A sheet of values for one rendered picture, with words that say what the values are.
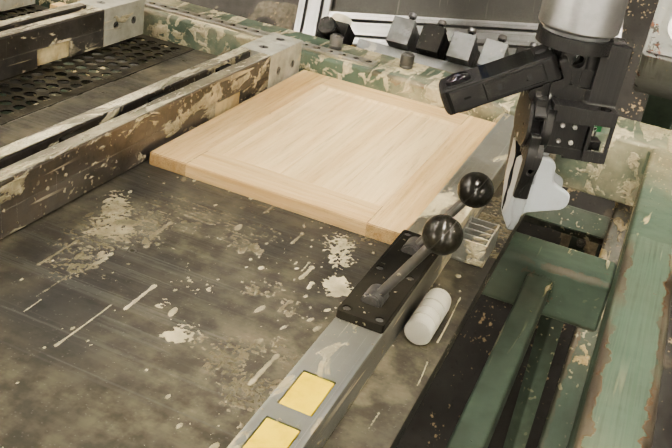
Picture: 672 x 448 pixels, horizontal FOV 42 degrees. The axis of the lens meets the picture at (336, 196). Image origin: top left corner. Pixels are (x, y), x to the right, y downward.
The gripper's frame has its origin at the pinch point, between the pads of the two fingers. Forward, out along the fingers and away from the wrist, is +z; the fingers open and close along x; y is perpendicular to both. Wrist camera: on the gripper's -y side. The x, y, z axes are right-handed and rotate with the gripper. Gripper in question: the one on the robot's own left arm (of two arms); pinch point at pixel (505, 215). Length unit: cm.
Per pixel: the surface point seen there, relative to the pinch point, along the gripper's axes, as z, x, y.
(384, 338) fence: 9.1, -12.1, -11.1
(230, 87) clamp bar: 7, 46, -36
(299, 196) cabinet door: 10.2, 17.9, -22.0
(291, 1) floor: 25, 180, -38
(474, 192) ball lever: -2.4, -0.7, -3.8
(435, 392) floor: 101, 101, 18
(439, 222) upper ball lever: -3.5, -11.0, -8.2
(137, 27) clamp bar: 10, 79, -59
